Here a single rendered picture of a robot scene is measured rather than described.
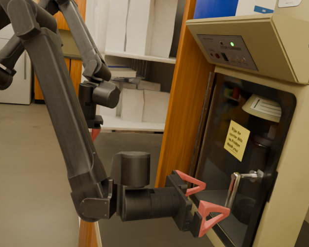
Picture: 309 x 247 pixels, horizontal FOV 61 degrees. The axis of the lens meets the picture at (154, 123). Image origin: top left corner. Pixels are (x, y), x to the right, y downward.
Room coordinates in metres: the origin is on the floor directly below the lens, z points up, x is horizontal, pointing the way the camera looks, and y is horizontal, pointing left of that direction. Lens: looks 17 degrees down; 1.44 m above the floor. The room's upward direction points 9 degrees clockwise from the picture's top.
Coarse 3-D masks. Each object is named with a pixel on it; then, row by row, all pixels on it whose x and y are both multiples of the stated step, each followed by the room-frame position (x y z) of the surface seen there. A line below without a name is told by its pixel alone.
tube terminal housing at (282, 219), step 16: (304, 0) 0.54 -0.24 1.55; (288, 16) 0.57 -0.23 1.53; (304, 16) 0.53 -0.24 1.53; (256, 80) 0.61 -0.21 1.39; (272, 80) 0.56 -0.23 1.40; (304, 96) 0.48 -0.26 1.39; (304, 112) 0.48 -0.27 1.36; (304, 128) 0.49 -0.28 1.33; (288, 144) 0.48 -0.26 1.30; (304, 144) 0.49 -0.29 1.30; (288, 160) 0.48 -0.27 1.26; (304, 160) 0.50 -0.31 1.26; (288, 176) 0.49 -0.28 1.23; (304, 176) 0.50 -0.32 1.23; (272, 192) 0.48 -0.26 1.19; (288, 192) 0.49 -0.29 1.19; (304, 192) 0.51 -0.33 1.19; (192, 208) 0.74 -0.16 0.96; (272, 208) 0.48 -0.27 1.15; (288, 208) 0.50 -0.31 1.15; (304, 208) 0.51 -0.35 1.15; (272, 224) 0.49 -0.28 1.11; (288, 224) 0.50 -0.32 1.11; (256, 240) 0.49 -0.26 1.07; (272, 240) 0.49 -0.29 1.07; (288, 240) 0.51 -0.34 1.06
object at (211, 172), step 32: (224, 96) 0.69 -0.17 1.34; (256, 96) 0.58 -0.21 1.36; (288, 96) 0.50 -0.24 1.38; (224, 128) 0.66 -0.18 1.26; (256, 128) 0.55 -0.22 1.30; (288, 128) 0.48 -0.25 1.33; (224, 160) 0.63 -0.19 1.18; (256, 160) 0.53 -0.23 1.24; (224, 192) 0.60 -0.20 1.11; (256, 192) 0.50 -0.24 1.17; (224, 224) 0.57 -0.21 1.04; (256, 224) 0.48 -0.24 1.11
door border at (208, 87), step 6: (210, 78) 0.77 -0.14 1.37; (210, 84) 0.76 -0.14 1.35; (210, 90) 0.75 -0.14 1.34; (204, 102) 0.77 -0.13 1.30; (204, 108) 0.77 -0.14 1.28; (204, 114) 0.76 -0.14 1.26; (204, 120) 0.75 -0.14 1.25; (198, 132) 0.77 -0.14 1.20; (198, 138) 0.76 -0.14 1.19; (198, 144) 0.76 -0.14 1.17; (198, 150) 0.75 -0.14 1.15; (192, 168) 0.76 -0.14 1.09; (192, 174) 0.76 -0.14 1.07; (252, 246) 0.49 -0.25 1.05
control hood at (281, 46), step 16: (240, 16) 0.52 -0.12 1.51; (256, 16) 0.47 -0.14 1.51; (272, 16) 0.44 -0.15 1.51; (192, 32) 0.73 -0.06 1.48; (208, 32) 0.65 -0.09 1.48; (224, 32) 0.59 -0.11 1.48; (240, 32) 0.53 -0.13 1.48; (256, 32) 0.49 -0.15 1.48; (272, 32) 0.45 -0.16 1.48; (288, 32) 0.45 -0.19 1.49; (304, 32) 0.46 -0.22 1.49; (256, 48) 0.52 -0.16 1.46; (272, 48) 0.48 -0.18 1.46; (288, 48) 0.46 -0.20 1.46; (304, 48) 0.47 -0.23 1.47; (224, 64) 0.68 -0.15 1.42; (256, 64) 0.55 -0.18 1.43; (272, 64) 0.50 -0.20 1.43; (288, 64) 0.46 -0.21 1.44; (304, 64) 0.47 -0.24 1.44; (288, 80) 0.49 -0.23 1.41; (304, 80) 0.47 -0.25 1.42
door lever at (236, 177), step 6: (234, 174) 0.51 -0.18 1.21; (240, 174) 0.51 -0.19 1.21; (246, 174) 0.51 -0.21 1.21; (252, 174) 0.52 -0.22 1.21; (234, 180) 0.50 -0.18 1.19; (240, 180) 0.50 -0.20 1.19; (252, 180) 0.52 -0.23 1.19; (234, 186) 0.50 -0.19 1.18; (228, 192) 0.51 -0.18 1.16; (234, 192) 0.50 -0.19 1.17; (228, 198) 0.51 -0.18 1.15; (234, 198) 0.50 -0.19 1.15; (228, 204) 0.50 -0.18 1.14
